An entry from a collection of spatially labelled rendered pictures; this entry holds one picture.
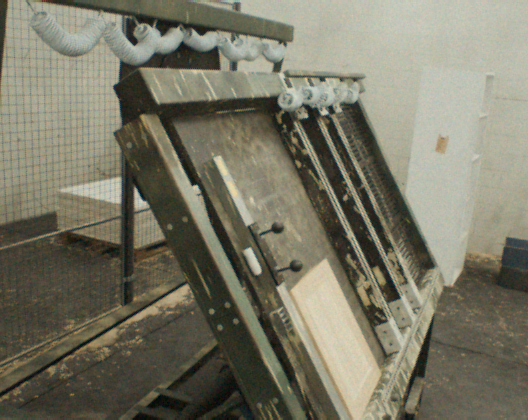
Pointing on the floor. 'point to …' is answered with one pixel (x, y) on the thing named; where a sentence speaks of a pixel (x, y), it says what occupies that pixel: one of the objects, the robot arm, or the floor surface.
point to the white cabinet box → (448, 160)
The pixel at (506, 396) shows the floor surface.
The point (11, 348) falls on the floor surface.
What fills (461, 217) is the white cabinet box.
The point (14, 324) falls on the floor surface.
